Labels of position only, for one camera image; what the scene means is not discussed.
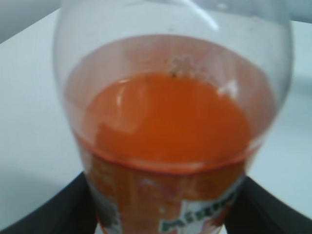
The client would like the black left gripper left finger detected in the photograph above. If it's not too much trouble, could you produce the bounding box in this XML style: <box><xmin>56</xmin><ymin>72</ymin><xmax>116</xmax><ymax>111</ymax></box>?
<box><xmin>1</xmin><ymin>173</ymin><xmax>98</xmax><ymax>234</ymax></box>

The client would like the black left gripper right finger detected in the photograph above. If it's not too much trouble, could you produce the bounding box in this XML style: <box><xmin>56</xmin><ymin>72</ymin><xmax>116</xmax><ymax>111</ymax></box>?
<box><xmin>225</xmin><ymin>177</ymin><xmax>312</xmax><ymax>234</ymax></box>

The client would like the orange Mirinda soda bottle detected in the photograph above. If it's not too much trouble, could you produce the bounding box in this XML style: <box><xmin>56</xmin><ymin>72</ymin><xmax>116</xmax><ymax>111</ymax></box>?
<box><xmin>54</xmin><ymin>0</ymin><xmax>293</xmax><ymax>234</ymax></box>

